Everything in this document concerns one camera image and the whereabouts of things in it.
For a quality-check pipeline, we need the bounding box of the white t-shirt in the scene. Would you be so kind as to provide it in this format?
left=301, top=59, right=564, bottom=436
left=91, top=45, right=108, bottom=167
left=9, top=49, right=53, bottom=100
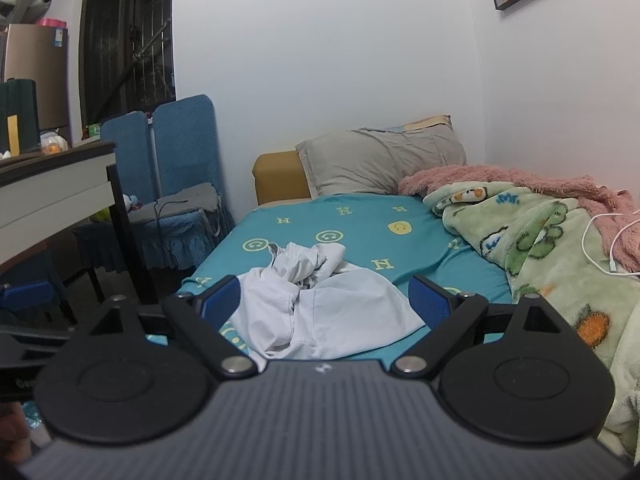
left=230, top=243, right=424, bottom=367

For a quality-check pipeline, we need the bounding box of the blue folding chair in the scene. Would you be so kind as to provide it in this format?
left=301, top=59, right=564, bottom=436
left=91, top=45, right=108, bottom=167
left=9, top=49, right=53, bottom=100
left=101, top=94, right=234, bottom=270

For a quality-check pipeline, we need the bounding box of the teal smiley bed sheet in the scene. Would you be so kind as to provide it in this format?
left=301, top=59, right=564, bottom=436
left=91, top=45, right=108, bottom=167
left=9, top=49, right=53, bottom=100
left=180, top=194, right=511, bottom=364

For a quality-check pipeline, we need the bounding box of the green cartoon fleece blanket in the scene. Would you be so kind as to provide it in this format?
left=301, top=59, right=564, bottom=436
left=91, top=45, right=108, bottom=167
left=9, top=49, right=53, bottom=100
left=423, top=181, right=639, bottom=460

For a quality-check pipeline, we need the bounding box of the grey cloth on chair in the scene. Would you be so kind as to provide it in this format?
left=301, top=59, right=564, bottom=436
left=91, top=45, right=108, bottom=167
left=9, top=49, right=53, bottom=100
left=128, top=182, right=220, bottom=224

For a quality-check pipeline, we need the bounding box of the small plush toy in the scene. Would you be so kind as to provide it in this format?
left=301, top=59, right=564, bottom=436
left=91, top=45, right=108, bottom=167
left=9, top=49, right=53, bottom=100
left=122, top=194, right=142, bottom=212

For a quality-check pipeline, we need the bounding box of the yellow headboard cushion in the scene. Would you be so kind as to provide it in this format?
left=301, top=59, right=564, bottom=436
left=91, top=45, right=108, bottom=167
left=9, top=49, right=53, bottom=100
left=252, top=151, right=311, bottom=205

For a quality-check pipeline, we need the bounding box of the grey pillow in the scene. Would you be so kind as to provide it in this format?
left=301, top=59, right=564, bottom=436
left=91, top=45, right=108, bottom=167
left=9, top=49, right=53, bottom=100
left=296, top=115, right=466, bottom=198

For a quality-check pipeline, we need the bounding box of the pink fluffy blanket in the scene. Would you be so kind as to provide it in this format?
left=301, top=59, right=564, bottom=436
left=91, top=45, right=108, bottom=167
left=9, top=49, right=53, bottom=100
left=398, top=165, right=639, bottom=272

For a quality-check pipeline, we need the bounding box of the white dark-top desk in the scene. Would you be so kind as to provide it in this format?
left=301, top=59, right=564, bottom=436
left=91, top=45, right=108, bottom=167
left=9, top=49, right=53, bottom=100
left=1, top=141, right=119, bottom=271

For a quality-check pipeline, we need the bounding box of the dark barred window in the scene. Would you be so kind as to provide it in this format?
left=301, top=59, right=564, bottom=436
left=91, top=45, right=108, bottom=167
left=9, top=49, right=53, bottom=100
left=78, top=0, right=176, bottom=127

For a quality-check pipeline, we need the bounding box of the white charging cable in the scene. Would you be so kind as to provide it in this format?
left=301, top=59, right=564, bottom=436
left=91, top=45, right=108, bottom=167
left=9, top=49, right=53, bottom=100
left=581, top=210, right=640, bottom=278

